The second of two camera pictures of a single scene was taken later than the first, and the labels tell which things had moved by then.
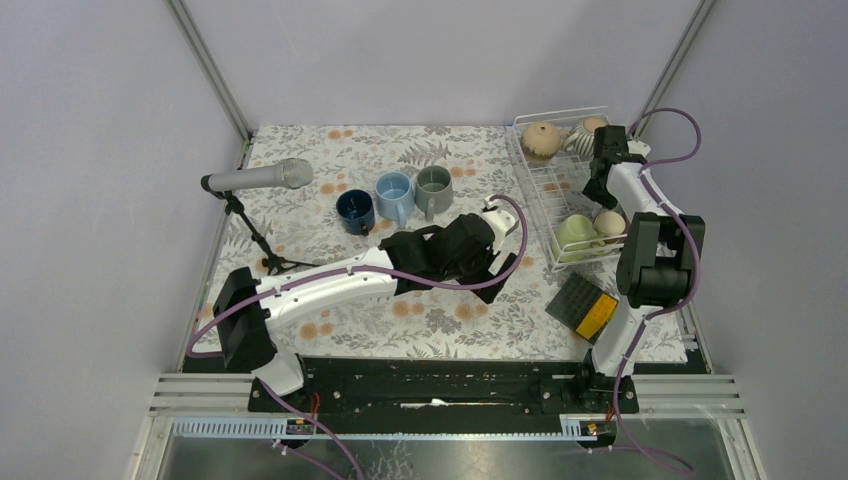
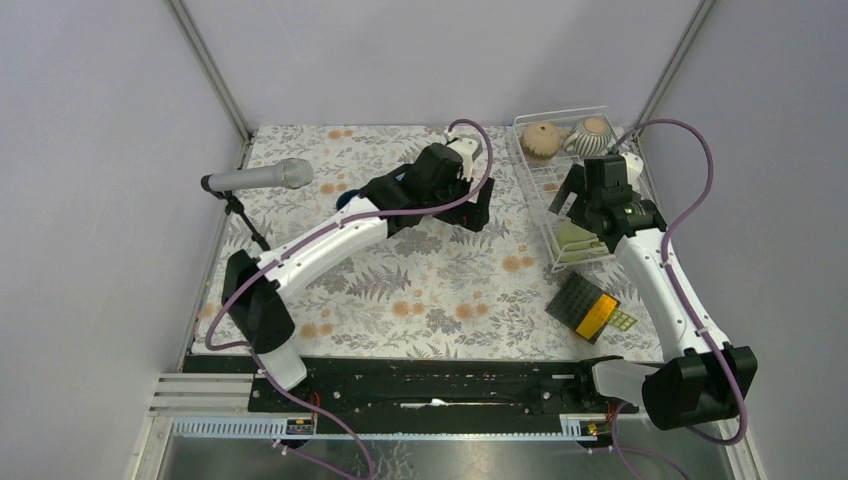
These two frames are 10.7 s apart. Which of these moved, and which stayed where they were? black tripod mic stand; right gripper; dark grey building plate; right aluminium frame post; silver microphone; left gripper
Moved: right gripper; left gripper
Stayed: black tripod mic stand; dark grey building plate; right aluminium frame post; silver microphone
